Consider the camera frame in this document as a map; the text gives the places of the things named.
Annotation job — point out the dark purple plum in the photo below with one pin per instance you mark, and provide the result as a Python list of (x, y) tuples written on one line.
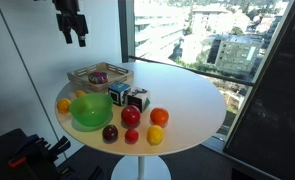
[(109, 133)]

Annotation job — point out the orange fruit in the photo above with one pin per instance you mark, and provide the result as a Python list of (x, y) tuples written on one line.
[(159, 116)]

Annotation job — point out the white table pedestal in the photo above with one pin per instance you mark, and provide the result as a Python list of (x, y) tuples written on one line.
[(141, 166)]

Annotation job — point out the green plastic bowl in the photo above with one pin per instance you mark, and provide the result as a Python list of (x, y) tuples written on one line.
[(91, 108)]

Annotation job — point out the yellow banana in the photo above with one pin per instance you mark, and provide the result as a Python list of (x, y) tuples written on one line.
[(80, 93)]

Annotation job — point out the small red tomato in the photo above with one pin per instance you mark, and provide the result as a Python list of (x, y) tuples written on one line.
[(131, 135)]

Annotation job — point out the black side panel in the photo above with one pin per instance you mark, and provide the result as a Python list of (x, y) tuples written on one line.
[(273, 116)]

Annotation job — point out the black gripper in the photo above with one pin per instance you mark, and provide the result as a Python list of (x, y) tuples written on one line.
[(72, 22)]

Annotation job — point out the yellow-orange round fruit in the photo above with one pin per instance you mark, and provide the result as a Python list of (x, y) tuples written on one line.
[(63, 105)]

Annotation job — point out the grey apartment building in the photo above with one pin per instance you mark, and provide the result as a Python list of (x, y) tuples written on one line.
[(237, 53)]

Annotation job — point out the black tool bag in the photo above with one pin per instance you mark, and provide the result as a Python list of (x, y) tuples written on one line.
[(7, 156)]

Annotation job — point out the red apple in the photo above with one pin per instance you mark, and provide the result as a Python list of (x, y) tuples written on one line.
[(130, 115)]

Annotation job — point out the wooden tray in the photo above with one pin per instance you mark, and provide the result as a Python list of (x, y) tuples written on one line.
[(82, 80)]

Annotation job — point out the white and black picture block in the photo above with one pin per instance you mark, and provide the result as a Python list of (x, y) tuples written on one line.
[(138, 99)]

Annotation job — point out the yellow lemon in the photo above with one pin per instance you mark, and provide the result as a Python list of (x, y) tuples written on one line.
[(154, 134)]

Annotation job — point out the colourful picture block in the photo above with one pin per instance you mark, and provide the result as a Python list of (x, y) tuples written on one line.
[(98, 78)]

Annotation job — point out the blue picture block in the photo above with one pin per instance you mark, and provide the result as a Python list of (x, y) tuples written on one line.
[(118, 93)]

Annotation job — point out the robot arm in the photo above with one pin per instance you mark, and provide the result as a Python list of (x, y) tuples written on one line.
[(67, 6)]

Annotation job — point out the dark window rail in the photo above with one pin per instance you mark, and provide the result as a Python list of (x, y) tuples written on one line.
[(203, 72)]

